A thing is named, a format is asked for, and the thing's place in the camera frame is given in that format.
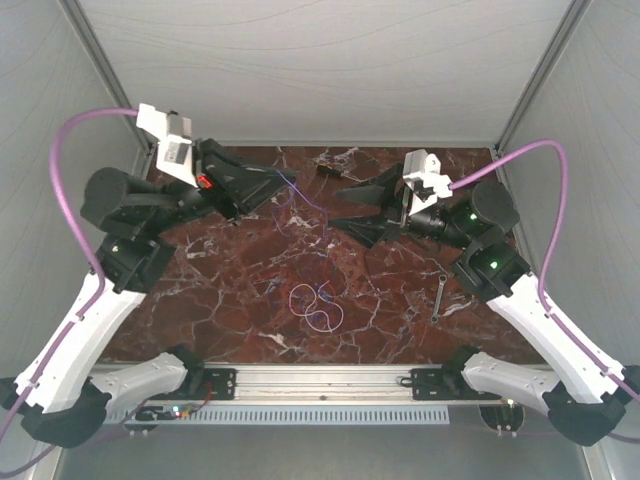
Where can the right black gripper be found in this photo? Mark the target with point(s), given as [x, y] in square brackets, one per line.
[377, 191]

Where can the black yellow screwdriver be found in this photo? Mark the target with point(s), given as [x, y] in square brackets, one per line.
[331, 171]

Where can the left black mount plate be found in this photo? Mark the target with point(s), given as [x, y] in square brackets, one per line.
[217, 384]

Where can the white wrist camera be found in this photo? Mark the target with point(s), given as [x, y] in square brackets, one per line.
[422, 175]
[175, 142]

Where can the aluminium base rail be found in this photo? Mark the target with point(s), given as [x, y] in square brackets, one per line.
[344, 383]

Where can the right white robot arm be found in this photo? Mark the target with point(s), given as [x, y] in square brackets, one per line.
[492, 271]

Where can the grey slotted cable duct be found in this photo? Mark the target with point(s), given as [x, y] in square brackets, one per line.
[289, 415]

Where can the right black mount plate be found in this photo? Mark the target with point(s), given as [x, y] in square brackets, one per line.
[431, 384]

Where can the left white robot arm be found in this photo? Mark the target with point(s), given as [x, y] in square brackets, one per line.
[58, 397]

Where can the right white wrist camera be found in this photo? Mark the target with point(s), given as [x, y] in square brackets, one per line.
[422, 175]

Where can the black mount plate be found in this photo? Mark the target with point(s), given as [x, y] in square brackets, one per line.
[431, 384]
[217, 384]

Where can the small circuit board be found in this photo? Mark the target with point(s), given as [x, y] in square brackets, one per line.
[183, 411]

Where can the silver wrench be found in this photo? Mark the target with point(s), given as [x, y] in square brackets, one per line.
[442, 280]

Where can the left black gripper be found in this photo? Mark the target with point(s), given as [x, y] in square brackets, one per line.
[235, 187]

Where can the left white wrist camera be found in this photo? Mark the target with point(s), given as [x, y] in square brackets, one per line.
[175, 142]

